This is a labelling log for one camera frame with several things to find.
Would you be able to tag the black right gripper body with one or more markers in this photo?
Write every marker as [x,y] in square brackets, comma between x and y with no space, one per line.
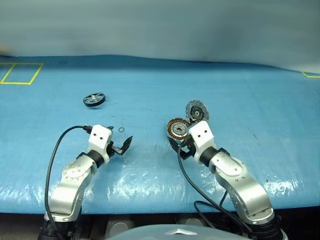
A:
[187,152]

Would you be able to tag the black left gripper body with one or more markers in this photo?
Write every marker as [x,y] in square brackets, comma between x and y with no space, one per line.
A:
[115,150]

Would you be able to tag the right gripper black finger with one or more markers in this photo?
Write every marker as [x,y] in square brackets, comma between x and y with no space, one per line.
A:
[176,146]
[193,122]

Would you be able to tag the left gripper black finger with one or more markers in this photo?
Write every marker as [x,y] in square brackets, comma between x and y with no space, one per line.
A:
[110,128]
[127,143]

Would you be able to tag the motor stator with copper windings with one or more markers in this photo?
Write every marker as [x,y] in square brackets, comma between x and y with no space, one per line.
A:
[178,130]

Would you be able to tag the black pulley wheel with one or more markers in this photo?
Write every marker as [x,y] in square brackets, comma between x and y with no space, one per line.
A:
[94,99]

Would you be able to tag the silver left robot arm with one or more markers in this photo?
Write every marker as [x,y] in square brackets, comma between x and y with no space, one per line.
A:
[72,175]

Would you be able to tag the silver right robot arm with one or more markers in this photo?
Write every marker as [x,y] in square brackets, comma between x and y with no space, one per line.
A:
[240,182]

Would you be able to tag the blue plastic table cover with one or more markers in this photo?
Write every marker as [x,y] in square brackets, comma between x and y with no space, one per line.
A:
[160,82]

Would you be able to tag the grey rounded shape under table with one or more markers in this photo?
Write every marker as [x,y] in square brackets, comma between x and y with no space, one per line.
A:
[120,226]
[191,221]

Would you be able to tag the grey robot torso with emblem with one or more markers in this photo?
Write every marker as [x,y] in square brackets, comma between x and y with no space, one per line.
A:
[160,232]

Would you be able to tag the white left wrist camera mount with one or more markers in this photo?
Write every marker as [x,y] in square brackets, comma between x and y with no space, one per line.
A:
[100,136]

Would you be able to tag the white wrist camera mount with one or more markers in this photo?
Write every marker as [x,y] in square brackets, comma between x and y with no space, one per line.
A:
[202,135]
[100,136]

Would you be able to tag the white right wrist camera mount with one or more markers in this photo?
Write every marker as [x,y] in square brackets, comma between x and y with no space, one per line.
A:
[202,135]

